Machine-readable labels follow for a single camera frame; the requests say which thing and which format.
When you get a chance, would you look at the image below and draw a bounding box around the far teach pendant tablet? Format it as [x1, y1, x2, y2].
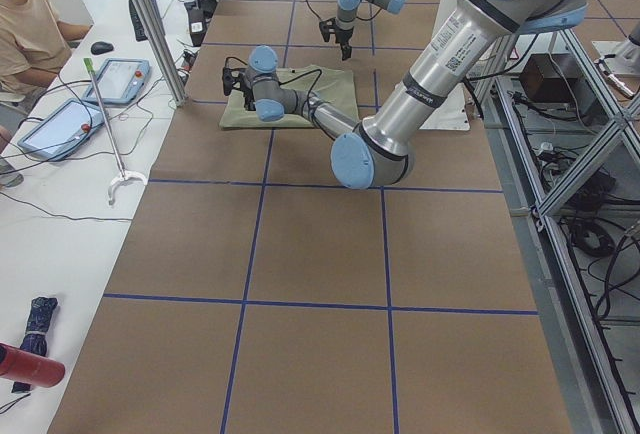
[95, 58, 150, 107]

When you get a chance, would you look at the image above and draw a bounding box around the person in beige shirt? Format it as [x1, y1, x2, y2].
[1, 0, 91, 101]

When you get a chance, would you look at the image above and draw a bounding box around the folded dark blue umbrella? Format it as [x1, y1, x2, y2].
[11, 297, 58, 393]

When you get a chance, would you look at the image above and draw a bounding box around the brown box under frame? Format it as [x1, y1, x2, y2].
[518, 53, 581, 103]

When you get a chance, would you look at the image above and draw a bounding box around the near teach pendant tablet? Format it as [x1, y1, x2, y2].
[17, 99, 104, 161]

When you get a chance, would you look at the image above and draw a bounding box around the aluminium frame rack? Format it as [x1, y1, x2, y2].
[476, 19, 639, 433]

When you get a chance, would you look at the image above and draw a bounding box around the black braided left cable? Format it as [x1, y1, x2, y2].
[224, 56, 324, 100]

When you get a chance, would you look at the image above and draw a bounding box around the black computer mouse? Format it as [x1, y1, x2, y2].
[90, 41, 114, 55]

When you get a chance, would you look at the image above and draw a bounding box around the reacher grabber stick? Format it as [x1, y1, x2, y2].
[83, 57, 148, 206]

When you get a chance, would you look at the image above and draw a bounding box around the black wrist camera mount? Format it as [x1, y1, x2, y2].
[319, 18, 335, 43]
[222, 67, 246, 97]

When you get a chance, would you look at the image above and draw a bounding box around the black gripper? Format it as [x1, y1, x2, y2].
[335, 27, 354, 60]
[240, 82, 256, 111]

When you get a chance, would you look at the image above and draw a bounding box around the red bottle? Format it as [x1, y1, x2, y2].
[1, 344, 66, 388]

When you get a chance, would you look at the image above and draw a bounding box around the teach pendant tablet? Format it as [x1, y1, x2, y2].
[95, 58, 150, 107]
[17, 99, 104, 161]

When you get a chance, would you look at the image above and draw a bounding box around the olive green long-sleeve shirt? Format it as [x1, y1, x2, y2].
[219, 65, 359, 135]

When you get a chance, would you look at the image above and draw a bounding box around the black keyboard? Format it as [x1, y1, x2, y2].
[128, 0, 147, 42]

